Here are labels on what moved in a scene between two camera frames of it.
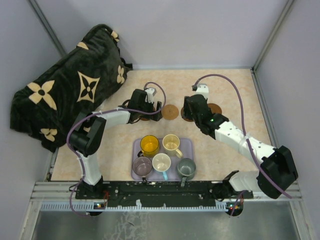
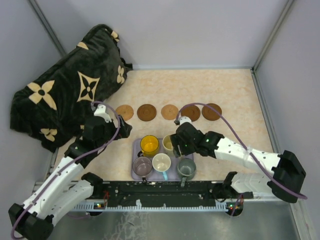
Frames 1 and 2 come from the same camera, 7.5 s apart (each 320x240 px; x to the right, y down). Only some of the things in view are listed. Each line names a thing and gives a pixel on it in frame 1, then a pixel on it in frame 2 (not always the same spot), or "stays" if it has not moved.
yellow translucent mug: x=149 y=146 stays
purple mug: x=142 y=166 stays
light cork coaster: x=169 y=112 stays
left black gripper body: x=147 y=108 to x=110 y=130
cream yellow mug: x=171 y=143 stays
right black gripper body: x=187 y=113 to x=186 y=148
